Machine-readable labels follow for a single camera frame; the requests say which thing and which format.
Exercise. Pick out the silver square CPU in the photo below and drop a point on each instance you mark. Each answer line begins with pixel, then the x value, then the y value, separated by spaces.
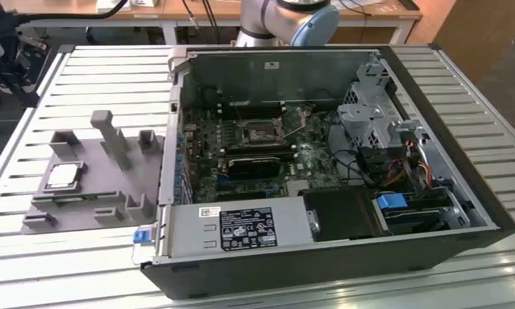
pixel 64 175

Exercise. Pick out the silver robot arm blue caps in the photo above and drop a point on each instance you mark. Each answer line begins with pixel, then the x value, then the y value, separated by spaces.
pixel 279 19

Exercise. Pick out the CPU socket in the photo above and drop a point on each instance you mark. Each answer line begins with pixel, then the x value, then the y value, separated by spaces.
pixel 260 132

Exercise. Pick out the black RAM slot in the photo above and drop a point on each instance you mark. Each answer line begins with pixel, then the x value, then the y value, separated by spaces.
pixel 261 149
pixel 257 155

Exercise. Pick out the grey parts rack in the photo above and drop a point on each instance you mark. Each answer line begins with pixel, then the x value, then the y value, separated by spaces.
pixel 98 180

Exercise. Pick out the green RAM stick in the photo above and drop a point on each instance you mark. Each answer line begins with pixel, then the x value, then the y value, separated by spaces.
pixel 70 199

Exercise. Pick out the blue case latch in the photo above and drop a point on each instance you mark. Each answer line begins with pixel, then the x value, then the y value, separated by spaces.
pixel 141 236

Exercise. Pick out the black graphics card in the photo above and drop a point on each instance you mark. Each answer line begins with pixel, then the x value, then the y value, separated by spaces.
pixel 253 168

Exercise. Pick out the silver power supply with label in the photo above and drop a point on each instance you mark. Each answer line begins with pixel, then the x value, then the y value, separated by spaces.
pixel 188 231

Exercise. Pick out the thin metal locking lever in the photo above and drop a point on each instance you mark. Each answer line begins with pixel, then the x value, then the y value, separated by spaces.
pixel 295 129

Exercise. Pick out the green motherboard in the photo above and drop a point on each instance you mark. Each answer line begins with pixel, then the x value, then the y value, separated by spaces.
pixel 308 161

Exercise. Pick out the silver chipset heatsink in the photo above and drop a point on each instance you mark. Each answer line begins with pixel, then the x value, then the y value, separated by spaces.
pixel 297 186

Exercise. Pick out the silver metal drive cage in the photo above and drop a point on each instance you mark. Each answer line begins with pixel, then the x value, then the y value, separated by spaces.
pixel 368 122

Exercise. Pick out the blue disk carrier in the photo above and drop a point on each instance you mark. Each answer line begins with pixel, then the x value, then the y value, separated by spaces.
pixel 389 202

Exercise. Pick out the black open PC case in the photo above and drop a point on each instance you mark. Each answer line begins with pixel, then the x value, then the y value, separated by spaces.
pixel 368 264

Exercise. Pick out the brown wooden cabinet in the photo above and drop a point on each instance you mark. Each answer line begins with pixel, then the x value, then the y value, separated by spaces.
pixel 484 32

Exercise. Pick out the wooden desk white frame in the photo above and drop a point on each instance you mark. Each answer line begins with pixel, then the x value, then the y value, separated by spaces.
pixel 153 14

